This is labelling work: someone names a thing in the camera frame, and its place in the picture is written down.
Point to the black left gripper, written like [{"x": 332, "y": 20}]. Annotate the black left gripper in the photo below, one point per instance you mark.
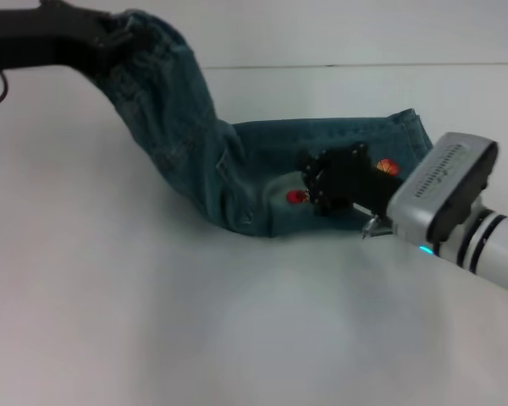
[{"x": 34, "y": 38}]

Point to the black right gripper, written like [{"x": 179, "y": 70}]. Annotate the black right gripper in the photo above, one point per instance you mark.
[{"x": 355, "y": 177}]

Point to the blue denim shorts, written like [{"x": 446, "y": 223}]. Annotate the blue denim shorts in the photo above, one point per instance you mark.
[{"x": 186, "y": 139}]

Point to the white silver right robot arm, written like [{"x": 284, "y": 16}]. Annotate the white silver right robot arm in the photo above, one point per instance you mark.
[{"x": 495, "y": 249}]

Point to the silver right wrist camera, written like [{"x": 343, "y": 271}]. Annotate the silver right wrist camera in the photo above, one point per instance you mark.
[{"x": 440, "y": 190}]

